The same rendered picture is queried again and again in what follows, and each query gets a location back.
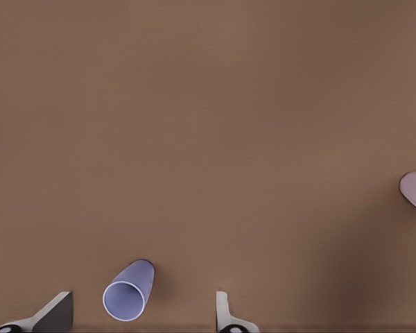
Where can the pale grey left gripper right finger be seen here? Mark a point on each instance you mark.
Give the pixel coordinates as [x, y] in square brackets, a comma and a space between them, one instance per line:
[223, 314]

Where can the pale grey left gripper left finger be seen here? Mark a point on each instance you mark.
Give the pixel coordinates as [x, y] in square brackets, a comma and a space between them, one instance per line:
[53, 314]

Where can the purple cup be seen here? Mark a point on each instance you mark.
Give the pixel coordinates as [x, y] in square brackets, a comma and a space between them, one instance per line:
[130, 291]

